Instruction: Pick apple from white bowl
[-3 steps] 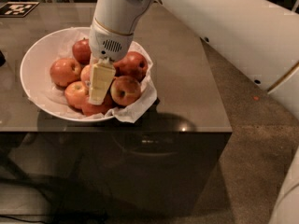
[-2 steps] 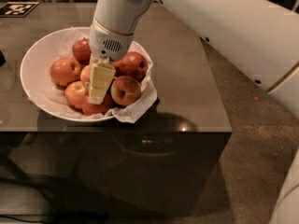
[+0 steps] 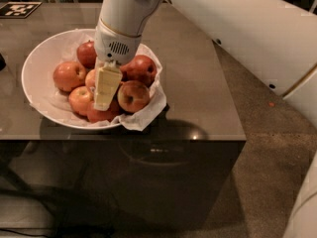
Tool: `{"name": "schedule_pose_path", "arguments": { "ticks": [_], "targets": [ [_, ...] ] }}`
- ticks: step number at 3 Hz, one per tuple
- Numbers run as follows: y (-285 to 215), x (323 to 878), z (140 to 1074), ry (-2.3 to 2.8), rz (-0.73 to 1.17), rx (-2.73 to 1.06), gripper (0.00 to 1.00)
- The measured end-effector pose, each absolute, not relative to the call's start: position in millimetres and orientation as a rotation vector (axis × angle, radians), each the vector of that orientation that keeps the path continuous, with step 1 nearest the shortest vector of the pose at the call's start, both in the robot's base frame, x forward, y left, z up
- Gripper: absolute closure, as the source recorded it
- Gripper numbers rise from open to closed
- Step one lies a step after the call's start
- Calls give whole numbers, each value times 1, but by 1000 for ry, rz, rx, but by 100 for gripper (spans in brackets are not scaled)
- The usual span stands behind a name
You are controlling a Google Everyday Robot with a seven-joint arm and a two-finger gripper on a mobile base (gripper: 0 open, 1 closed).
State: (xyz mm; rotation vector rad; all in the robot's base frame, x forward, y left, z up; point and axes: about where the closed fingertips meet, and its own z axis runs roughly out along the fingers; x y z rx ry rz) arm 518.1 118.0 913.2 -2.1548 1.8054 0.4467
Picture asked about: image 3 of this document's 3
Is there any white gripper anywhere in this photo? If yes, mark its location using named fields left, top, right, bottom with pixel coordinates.
left=94, top=20, right=141, bottom=111

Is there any apple with sticker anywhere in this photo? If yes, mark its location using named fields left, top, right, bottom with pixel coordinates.
left=85, top=69, right=95, bottom=89

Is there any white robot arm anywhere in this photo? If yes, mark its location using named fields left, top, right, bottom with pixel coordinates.
left=95, top=0, right=317, bottom=127

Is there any red apple front right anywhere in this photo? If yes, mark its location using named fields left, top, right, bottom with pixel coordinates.
left=117, top=80, right=150, bottom=113

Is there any red apple front left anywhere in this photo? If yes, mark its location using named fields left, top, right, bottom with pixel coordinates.
left=68, top=86, right=93, bottom=116

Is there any dark red apple right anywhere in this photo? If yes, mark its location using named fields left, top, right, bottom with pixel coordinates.
left=120, top=55, right=157, bottom=87

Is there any red apple at back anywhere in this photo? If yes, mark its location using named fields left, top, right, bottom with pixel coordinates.
left=76, top=41, right=97, bottom=68

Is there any red apple at front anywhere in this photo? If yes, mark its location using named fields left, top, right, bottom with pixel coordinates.
left=87, top=100, right=121, bottom=123

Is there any red apple at left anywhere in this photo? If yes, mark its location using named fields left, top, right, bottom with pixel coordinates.
left=53, top=61, right=87, bottom=92

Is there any white bowl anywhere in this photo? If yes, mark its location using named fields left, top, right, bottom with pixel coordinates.
left=21, top=28, right=164, bottom=131

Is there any white crumpled paper liner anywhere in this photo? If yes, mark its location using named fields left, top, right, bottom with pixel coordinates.
left=29, top=28, right=167, bottom=132

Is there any dark object at left edge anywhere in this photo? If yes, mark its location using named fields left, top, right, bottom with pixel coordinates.
left=0, top=54, right=6, bottom=71

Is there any black white fiducial marker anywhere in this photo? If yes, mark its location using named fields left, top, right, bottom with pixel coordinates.
left=0, top=2, right=42, bottom=19

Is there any black cable on floor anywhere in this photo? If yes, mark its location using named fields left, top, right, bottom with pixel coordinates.
left=0, top=227, right=53, bottom=238

